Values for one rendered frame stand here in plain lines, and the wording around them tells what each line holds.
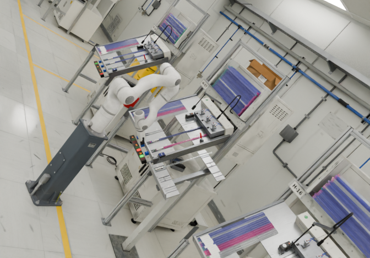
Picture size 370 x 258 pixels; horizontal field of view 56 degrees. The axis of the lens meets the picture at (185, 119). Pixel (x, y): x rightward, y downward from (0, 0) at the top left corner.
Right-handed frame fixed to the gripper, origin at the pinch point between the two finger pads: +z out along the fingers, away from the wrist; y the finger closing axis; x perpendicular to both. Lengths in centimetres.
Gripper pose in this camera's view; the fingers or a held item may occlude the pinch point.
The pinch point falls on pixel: (142, 142)
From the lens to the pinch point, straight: 296.6
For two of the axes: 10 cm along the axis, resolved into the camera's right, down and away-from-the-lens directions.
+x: 9.1, -2.6, 3.1
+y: 4.0, 5.7, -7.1
